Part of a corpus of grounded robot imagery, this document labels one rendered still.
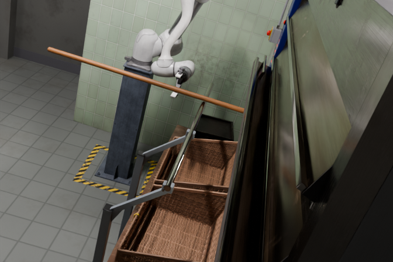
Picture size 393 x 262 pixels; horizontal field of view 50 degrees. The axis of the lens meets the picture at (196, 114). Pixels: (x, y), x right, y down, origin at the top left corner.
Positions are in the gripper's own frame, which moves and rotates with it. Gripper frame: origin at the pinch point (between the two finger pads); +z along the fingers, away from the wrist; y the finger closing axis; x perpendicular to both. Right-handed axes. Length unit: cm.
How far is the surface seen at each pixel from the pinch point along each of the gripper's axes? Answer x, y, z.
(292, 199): -58, -37, 132
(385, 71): -57, -83, 156
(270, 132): -52, -28, 79
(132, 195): 2, 51, 45
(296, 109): -53, -54, 113
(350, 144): -57, -68, 156
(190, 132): -19.6, 1.5, 45.4
